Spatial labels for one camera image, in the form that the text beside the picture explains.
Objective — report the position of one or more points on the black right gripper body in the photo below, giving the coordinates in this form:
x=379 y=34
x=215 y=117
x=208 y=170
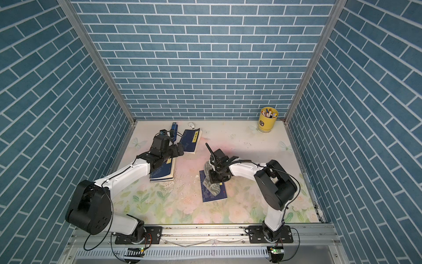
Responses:
x=217 y=176

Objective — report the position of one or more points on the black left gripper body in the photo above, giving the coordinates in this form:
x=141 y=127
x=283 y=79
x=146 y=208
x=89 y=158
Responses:
x=172 y=152

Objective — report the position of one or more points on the blue book Zhuangzi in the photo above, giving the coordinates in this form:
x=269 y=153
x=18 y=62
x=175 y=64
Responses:
x=164 y=173

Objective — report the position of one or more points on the grey striped cleaning cloth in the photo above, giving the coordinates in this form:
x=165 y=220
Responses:
x=213 y=188

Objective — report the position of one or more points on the blue book Yuewei notes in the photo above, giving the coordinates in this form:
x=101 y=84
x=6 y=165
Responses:
x=207 y=196

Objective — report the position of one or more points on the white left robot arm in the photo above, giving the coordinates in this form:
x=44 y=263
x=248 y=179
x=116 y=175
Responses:
x=91 y=207

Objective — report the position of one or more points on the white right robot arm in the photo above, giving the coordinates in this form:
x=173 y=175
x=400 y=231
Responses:
x=277 y=187

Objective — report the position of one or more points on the blue book Hanfeizi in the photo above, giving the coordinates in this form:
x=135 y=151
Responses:
x=189 y=140

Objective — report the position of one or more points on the blue black stapler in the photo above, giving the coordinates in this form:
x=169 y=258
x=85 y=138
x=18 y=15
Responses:
x=174 y=131

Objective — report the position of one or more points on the yellow pen holder cup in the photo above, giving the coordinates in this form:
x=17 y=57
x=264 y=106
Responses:
x=267 y=119

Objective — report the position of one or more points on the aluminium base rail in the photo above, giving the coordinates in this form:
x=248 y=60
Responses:
x=316 y=243

